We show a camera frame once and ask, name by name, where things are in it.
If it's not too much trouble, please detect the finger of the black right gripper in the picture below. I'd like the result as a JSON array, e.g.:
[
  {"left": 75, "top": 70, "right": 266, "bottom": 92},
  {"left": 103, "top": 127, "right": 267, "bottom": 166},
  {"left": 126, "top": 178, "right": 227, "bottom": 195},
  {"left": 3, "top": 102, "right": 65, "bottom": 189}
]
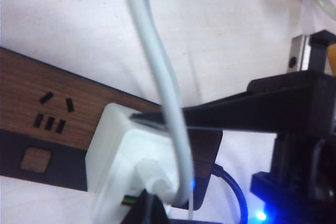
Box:
[
  {"left": 130, "top": 73, "right": 336, "bottom": 134},
  {"left": 123, "top": 191, "right": 174, "bottom": 224}
]

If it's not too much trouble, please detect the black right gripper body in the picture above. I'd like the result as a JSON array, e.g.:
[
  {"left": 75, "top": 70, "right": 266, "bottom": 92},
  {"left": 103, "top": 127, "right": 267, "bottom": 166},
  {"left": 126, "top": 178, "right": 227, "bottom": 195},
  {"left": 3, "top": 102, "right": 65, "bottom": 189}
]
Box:
[{"left": 250, "top": 29, "right": 336, "bottom": 224}]

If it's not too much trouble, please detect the white 65W charger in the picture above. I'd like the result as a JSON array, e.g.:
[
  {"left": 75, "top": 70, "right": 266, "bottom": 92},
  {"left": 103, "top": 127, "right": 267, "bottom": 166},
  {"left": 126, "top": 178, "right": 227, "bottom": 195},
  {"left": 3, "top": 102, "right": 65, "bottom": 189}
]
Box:
[{"left": 85, "top": 103, "right": 195, "bottom": 224}]

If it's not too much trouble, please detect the white charger cable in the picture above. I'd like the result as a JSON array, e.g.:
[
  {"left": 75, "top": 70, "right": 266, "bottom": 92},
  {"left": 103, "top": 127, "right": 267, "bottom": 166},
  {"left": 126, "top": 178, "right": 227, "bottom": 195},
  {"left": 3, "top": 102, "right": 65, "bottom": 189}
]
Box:
[{"left": 119, "top": 0, "right": 196, "bottom": 209}]

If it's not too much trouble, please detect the black wood-top power strip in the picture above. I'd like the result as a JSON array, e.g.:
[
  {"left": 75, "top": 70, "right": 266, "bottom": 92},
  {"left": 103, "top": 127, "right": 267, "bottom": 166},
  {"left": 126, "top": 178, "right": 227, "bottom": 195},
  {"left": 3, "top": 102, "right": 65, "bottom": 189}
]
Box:
[{"left": 0, "top": 47, "right": 224, "bottom": 209}]

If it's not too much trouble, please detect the yellow metal tin box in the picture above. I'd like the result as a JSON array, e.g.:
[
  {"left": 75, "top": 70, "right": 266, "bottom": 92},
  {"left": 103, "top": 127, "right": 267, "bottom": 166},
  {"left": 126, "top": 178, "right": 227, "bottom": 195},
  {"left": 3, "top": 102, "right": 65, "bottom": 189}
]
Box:
[{"left": 326, "top": 45, "right": 336, "bottom": 76}]

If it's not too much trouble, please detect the thick black power strip cable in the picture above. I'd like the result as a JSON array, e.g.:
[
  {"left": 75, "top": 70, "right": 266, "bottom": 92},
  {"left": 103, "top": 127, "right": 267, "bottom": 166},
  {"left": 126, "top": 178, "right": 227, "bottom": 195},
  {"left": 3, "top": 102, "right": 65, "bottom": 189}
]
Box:
[{"left": 212, "top": 163, "right": 249, "bottom": 224}]

